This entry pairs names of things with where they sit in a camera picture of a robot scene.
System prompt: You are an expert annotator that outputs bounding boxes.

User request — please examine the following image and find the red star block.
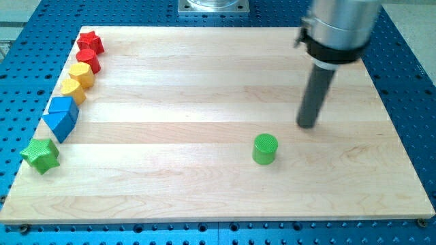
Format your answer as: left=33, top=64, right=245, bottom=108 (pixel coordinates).
left=76, top=31, right=104, bottom=54

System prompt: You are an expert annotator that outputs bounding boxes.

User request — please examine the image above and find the yellow hexagon block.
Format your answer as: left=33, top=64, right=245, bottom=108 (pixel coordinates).
left=68, top=62, right=95, bottom=88

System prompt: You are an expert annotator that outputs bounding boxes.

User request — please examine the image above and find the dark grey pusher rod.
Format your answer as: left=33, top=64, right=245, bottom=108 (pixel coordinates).
left=296, top=65, right=336, bottom=129

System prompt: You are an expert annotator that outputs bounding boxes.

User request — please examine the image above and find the wooden board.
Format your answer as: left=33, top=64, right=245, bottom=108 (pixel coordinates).
left=1, top=26, right=435, bottom=225

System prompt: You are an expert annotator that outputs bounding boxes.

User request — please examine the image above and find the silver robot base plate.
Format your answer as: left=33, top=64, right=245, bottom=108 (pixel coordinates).
left=178, top=0, right=250, bottom=14

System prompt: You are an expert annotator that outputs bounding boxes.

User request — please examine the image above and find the board corner screw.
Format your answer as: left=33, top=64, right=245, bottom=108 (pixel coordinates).
left=416, top=218, right=427, bottom=228
left=18, top=224, right=29, bottom=234

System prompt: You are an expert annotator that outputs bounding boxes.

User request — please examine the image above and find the green cylinder block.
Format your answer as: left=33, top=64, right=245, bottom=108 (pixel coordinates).
left=252, top=133, right=279, bottom=165

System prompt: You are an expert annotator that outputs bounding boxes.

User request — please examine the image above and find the board corner screw left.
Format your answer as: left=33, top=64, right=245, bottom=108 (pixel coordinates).
left=18, top=224, right=29, bottom=234

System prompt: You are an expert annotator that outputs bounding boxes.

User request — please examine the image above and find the yellow heart block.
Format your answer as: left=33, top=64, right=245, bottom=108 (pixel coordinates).
left=61, top=78, right=86, bottom=105

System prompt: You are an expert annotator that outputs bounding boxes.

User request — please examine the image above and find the blue triangle block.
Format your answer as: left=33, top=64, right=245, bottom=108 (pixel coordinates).
left=43, top=112, right=76, bottom=143

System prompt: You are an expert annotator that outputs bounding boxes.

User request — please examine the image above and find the green star block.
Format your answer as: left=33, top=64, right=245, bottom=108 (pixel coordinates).
left=20, top=138, right=60, bottom=175

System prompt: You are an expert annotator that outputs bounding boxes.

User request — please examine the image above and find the board corner screw right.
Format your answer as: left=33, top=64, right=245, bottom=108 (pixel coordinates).
left=416, top=218, right=427, bottom=228

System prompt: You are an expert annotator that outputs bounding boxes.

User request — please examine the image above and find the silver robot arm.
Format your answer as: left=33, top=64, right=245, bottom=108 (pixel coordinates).
left=294, top=0, right=381, bottom=129

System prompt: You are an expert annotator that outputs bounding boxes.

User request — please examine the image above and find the red cylinder block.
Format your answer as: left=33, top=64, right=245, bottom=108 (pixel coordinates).
left=76, top=49, right=101, bottom=74

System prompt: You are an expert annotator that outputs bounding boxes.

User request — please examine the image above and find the blue cube block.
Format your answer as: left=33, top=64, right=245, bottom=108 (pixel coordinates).
left=48, top=96, right=79, bottom=124

